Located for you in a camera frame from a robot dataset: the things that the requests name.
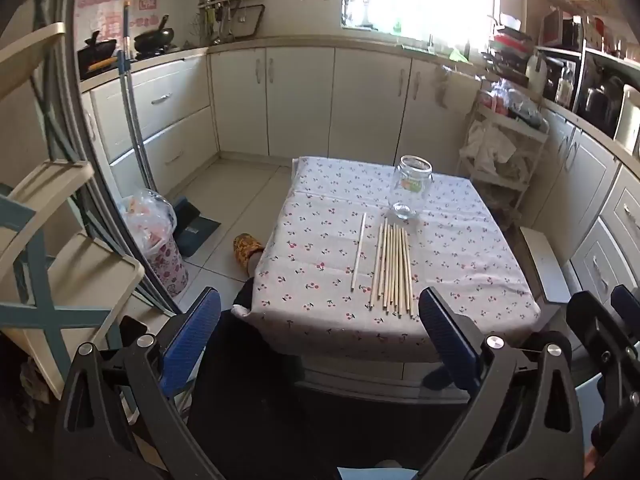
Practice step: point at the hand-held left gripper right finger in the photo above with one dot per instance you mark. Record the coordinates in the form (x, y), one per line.
(448, 336)

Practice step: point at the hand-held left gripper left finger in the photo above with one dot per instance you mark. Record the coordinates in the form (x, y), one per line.
(192, 340)

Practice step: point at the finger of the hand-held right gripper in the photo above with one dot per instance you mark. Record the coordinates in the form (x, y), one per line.
(595, 322)
(627, 305)

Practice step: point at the bunch of wooden chopsticks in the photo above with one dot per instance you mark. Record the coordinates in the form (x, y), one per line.
(392, 270)

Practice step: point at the single wooden chopstick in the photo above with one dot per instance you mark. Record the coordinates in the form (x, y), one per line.
(358, 252)

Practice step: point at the clear glass jar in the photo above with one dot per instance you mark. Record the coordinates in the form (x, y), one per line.
(411, 187)

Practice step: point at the floral print trash bin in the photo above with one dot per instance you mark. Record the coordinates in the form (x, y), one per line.
(167, 267)

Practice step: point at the grey flat box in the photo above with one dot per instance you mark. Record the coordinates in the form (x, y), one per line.
(544, 262)

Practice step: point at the orange patterned slipper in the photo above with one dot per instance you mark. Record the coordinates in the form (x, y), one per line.
(246, 250)

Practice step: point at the white base cabinet run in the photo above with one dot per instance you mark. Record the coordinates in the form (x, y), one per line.
(295, 100)
(575, 185)

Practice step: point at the clear plastic trash bag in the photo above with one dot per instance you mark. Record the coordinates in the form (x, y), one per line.
(145, 215)

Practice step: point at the beige folding step stool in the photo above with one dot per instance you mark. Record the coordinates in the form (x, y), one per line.
(75, 270)

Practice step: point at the light blue sheet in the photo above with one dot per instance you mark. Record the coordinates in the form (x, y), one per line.
(375, 473)

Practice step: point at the cherry print tablecloth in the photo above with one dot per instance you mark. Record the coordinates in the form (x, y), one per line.
(325, 240)

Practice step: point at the white storage trolley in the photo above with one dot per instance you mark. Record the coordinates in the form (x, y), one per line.
(500, 160)

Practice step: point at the white electric cooker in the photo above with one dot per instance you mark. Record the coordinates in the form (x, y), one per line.
(629, 120)

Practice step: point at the white crumpled cloth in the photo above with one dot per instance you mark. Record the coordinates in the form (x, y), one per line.
(487, 150)

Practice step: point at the plastic bags of groceries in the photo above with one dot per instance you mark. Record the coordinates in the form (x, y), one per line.
(515, 102)

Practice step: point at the black appliance shelf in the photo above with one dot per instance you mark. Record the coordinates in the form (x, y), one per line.
(595, 75)

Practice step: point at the white plastic jug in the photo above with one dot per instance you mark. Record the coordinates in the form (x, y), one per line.
(536, 75)

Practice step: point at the hanging plastic bag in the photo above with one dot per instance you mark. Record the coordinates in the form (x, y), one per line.
(443, 87)

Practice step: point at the green cloth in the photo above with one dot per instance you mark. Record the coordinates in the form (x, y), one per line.
(457, 54)

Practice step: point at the stack of dishes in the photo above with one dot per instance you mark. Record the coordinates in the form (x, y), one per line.
(507, 47)

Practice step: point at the black frying pan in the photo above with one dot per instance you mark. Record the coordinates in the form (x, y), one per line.
(95, 54)

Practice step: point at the black wok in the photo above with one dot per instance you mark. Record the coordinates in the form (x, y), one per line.
(156, 37)

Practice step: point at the grey sliding door frame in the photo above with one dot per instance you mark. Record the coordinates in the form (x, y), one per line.
(70, 85)

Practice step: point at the wall utensil rack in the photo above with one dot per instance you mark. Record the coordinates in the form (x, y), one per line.
(225, 7)

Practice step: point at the pink wall stickers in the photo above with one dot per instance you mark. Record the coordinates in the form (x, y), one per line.
(100, 10)

